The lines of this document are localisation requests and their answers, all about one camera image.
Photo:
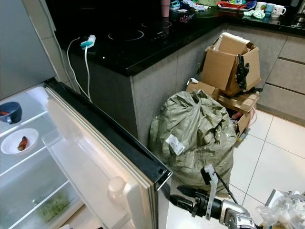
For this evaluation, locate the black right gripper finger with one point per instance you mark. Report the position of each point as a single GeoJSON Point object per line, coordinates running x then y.
{"type": "Point", "coordinates": [182, 204]}
{"type": "Point", "coordinates": [183, 192]}

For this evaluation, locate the clear plastic bag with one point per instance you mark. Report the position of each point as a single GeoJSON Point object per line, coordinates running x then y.
{"type": "Point", "coordinates": [283, 214]}

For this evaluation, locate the silver fridge door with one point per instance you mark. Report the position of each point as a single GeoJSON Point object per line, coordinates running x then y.
{"type": "Point", "coordinates": [100, 162]}
{"type": "Point", "coordinates": [19, 43]}

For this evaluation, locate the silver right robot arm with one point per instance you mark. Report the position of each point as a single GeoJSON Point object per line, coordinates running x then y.
{"type": "Point", "coordinates": [236, 217]}

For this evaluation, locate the fridge body white interior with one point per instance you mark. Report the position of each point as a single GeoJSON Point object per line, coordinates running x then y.
{"type": "Point", "coordinates": [28, 171]}

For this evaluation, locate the clear fridge crisper drawer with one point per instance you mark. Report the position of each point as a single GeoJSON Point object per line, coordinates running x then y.
{"type": "Point", "coordinates": [35, 217]}

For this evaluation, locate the green woven sack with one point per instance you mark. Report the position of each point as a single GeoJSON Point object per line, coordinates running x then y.
{"type": "Point", "coordinates": [195, 129]}

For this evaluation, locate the small cardboard box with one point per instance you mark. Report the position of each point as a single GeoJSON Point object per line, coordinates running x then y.
{"type": "Point", "coordinates": [202, 87]}

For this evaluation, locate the flattened cardboard box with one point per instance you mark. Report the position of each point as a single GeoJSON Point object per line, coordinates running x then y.
{"type": "Point", "coordinates": [243, 101]}

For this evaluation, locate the white bowl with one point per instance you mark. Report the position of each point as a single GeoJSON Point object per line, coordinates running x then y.
{"type": "Point", "coordinates": [9, 145]}

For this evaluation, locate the large open cardboard box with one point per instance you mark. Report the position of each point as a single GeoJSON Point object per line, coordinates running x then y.
{"type": "Point", "coordinates": [219, 69]}

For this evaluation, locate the green leafy vegetables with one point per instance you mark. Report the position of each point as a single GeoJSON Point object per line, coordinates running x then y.
{"type": "Point", "coordinates": [53, 207]}

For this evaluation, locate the red brown food piece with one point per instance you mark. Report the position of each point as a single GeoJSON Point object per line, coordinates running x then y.
{"type": "Point", "coordinates": [23, 143]}

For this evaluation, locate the blue bowl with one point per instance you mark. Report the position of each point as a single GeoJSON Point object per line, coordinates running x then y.
{"type": "Point", "coordinates": [12, 115]}

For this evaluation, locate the black kitchen countertop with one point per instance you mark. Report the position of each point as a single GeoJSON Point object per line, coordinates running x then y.
{"type": "Point", "coordinates": [152, 47]}

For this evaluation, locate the grey kitchen base cabinet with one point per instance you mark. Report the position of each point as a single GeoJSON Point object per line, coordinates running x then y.
{"type": "Point", "coordinates": [286, 76]}

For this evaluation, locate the white teal power adapter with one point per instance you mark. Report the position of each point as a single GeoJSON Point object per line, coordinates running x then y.
{"type": "Point", "coordinates": [88, 42]}

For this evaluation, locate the pink cup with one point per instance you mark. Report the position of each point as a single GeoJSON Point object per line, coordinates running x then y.
{"type": "Point", "coordinates": [166, 7]}

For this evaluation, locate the small teal box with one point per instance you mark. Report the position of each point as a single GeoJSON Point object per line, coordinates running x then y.
{"type": "Point", "coordinates": [175, 5]}

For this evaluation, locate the blue checked cloth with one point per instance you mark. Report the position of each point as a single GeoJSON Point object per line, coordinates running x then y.
{"type": "Point", "coordinates": [193, 5]}

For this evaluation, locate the light green cloth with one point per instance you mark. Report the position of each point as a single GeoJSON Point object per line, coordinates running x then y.
{"type": "Point", "coordinates": [255, 14]}

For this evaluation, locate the red tray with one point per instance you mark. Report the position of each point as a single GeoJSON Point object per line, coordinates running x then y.
{"type": "Point", "coordinates": [233, 4]}

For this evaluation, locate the light blue mug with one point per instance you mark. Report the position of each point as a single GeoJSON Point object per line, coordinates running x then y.
{"type": "Point", "coordinates": [269, 7]}

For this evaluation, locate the white printed mug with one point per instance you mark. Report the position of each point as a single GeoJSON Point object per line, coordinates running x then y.
{"type": "Point", "coordinates": [279, 10]}

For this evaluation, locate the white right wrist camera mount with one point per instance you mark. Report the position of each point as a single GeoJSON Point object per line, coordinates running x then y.
{"type": "Point", "coordinates": [213, 195]}

